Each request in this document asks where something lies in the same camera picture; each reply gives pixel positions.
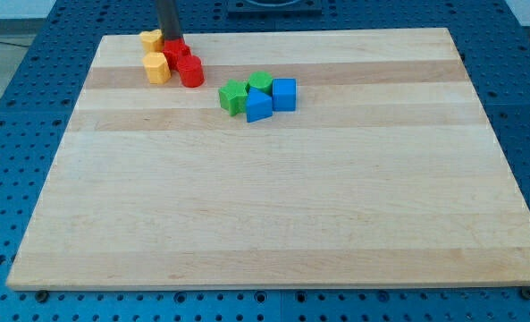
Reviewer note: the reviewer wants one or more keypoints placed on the wooden board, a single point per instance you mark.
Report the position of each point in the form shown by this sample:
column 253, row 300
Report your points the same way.
column 387, row 175

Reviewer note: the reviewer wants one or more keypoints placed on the blue cube block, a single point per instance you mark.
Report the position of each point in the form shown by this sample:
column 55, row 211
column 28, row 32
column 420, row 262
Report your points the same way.
column 284, row 95

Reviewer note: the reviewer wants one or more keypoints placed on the yellow hexagon block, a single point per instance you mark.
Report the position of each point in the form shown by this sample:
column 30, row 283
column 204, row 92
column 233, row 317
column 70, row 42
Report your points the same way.
column 156, row 67

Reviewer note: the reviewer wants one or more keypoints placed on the green star block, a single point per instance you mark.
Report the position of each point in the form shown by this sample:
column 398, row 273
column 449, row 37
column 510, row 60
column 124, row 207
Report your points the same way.
column 233, row 97

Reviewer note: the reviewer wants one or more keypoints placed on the red cylinder block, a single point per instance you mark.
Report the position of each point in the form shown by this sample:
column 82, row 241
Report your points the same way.
column 190, row 69

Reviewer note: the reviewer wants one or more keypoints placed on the red star block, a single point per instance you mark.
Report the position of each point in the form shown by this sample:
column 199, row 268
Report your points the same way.
column 174, row 50

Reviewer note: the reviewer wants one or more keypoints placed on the blue triangle block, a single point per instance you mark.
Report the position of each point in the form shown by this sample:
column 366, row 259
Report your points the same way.
column 258, row 106

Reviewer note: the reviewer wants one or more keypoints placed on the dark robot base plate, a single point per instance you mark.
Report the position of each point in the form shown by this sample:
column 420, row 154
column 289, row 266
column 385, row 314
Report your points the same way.
column 246, row 7

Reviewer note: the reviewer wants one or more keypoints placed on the yellow heart block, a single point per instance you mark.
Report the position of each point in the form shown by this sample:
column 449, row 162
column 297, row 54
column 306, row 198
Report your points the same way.
column 151, row 41

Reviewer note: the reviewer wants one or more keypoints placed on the black bolt right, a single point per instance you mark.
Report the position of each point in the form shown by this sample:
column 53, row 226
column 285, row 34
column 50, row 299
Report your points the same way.
column 525, row 293

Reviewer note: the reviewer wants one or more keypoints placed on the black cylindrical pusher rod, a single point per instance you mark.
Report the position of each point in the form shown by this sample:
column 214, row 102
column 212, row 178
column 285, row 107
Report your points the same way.
column 168, row 18

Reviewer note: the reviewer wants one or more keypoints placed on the black bolt left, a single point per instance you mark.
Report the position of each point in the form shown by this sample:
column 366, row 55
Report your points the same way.
column 41, row 296

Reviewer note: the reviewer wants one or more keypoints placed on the black bolt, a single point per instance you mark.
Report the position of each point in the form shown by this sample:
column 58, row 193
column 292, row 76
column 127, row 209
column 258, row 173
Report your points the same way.
column 525, row 293
column 41, row 296

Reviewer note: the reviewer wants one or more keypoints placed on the green cylinder block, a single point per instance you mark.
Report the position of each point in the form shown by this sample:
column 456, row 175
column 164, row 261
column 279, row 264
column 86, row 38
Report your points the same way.
column 262, row 81

